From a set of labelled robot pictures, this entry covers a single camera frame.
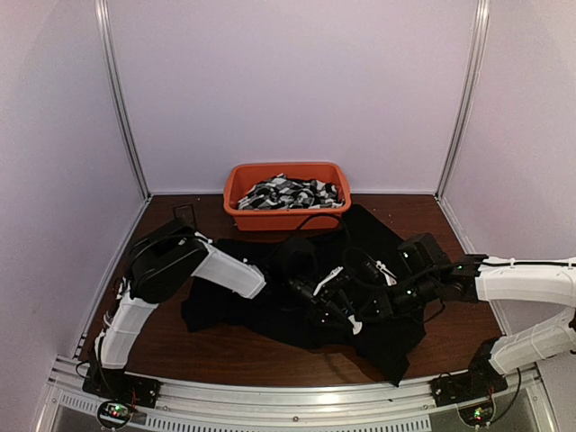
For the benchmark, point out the right aluminium corner post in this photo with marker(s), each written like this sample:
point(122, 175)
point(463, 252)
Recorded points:
point(480, 29)

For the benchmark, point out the round picture brooch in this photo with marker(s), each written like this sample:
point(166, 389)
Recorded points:
point(356, 325)

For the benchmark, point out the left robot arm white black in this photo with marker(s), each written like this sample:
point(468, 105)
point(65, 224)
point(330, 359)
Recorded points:
point(161, 263)

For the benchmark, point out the aluminium front rail frame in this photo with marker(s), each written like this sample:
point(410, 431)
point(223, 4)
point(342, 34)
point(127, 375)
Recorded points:
point(198, 406)

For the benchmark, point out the black brooch display tray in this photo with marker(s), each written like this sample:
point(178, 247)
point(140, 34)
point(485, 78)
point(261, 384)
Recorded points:
point(185, 212)

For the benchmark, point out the black t-shirt blue logo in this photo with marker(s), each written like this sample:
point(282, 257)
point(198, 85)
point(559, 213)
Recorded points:
point(385, 345)

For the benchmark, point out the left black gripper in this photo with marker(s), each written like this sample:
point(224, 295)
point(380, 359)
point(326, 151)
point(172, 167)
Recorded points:
point(326, 302)

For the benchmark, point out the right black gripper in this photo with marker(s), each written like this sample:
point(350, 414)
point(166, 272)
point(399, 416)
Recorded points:
point(385, 307)

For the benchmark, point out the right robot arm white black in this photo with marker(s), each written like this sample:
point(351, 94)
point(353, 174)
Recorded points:
point(480, 278)

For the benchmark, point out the black white checkered shirt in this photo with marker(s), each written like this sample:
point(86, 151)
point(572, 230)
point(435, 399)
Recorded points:
point(284, 193)

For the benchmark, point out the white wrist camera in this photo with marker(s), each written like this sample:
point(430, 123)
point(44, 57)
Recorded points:
point(333, 274)
point(389, 276)

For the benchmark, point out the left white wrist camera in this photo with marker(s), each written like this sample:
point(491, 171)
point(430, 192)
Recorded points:
point(333, 274)

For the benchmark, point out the orange plastic bin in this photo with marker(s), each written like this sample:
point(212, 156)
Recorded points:
point(242, 178)

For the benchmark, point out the aluminium corner post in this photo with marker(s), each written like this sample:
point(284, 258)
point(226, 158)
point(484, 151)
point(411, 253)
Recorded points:
point(102, 14)
point(480, 29)

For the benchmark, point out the left aluminium corner post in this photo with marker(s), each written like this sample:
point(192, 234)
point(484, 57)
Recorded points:
point(102, 14)

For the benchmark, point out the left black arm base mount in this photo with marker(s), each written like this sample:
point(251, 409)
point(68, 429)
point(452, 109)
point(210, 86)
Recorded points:
point(120, 386)

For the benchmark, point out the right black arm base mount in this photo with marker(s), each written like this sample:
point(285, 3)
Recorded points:
point(457, 388)

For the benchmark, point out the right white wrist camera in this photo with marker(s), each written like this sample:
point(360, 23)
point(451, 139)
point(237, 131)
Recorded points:
point(389, 276)

